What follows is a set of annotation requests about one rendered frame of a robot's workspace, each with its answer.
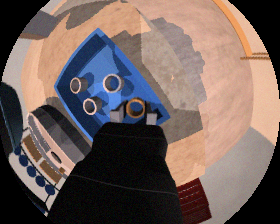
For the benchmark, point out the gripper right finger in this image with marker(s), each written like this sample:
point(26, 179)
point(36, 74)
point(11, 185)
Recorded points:
point(150, 116)

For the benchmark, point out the blue crate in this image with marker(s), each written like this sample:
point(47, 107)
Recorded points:
point(94, 60)

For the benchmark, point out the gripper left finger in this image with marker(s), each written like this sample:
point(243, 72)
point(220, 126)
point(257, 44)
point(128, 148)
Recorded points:
point(117, 115)

